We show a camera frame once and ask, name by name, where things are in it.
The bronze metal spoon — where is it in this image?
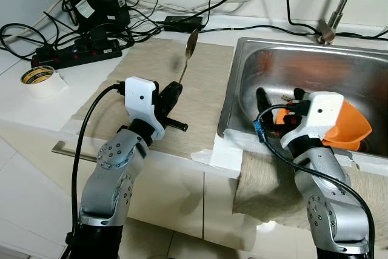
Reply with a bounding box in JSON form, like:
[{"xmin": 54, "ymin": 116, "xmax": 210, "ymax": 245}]
[{"xmin": 178, "ymin": 29, "xmax": 201, "ymax": 85}]

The orange plastic bowl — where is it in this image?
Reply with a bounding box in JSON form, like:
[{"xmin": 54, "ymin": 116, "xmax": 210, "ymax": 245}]
[{"xmin": 273, "ymin": 100, "xmax": 373, "ymax": 150}]

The beige woven placemat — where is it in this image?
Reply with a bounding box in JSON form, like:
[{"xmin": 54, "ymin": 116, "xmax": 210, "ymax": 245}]
[{"xmin": 73, "ymin": 38, "xmax": 236, "ymax": 160}]

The stainless steel sink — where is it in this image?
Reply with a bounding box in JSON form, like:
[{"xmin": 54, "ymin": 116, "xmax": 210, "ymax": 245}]
[{"xmin": 217, "ymin": 36, "xmax": 388, "ymax": 156}]

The white paper sheet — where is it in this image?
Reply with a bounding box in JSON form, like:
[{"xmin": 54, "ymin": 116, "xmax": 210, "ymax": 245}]
[{"xmin": 193, "ymin": 130, "xmax": 246, "ymax": 178}]

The black power adapter brick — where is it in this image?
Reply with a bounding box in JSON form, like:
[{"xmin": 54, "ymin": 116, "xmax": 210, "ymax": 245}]
[{"xmin": 164, "ymin": 16, "xmax": 204, "ymax": 33}]

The steel sink faucet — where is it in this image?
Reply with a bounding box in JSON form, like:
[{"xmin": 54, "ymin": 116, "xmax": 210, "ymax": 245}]
[{"xmin": 317, "ymin": 0, "xmax": 363, "ymax": 44}]

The beige hanging towel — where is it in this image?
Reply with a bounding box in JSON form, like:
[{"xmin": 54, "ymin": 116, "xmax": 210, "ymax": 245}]
[{"xmin": 233, "ymin": 150, "xmax": 388, "ymax": 230}]

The cream cabinet door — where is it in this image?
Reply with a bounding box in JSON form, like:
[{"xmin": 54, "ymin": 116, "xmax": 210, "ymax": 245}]
[
  {"xmin": 36, "ymin": 150, "xmax": 207, "ymax": 241},
  {"xmin": 203, "ymin": 171, "xmax": 316, "ymax": 254}
]

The black power strip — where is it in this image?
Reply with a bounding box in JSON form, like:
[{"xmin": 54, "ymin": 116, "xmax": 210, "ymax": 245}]
[{"xmin": 32, "ymin": 39, "xmax": 123, "ymax": 69}]

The black battery charger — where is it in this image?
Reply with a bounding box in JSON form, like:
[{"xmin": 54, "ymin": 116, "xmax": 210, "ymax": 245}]
[{"xmin": 65, "ymin": 0, "xmax": 131, "ymax": 29}]

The white tape roll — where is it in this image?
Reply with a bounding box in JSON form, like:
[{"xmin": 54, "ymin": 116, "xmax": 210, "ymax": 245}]
[{"xmin": 20, "ymin": 66, "xmax": 67, "ymax": 98}]

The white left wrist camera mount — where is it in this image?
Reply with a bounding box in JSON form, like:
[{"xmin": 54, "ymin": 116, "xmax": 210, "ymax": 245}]
[{"xmin": 123, "ymin": 77, "xmax": 166, "ymax": 140}]

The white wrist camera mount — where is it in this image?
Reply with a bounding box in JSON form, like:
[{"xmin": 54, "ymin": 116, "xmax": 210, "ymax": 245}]
[
  {"xmin": 123, "ymin": 77, "xmax": 166, "ymax": 140},
  {"xmin": 280, "ymin": 92, "xmax": 345, "ymax": 147}
]

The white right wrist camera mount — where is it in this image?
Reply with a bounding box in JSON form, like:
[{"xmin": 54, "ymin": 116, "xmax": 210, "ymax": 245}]
[{"xmin": 280, "ymin": 92, "xmax": 345, "ymax": 147}]

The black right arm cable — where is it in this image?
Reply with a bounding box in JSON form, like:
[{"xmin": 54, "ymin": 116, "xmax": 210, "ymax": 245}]
[{"xmin": 253, "ymin": 107, "xmax": 375, "ymax": 254}]

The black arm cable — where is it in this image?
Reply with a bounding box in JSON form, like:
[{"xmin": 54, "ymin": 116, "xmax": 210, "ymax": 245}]
[
  {"xmin": 253, "ymin": 107, "xmax": 375, "ymax": 254},
  {"xmin": 64, "ymin": 83, "xmax": 128, "ymax": 259}
]

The metal cabinet bar handle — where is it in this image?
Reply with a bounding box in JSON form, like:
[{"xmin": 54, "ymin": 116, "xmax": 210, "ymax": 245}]
[{"xmin": 52, "ymin": 142, "xmax": 101, "ymax": 163}]

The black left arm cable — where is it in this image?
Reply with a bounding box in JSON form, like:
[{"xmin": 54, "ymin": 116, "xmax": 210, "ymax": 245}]
[{"xmin": 64, "ymin": 83, "xmax": 128, "ymax": 259}]

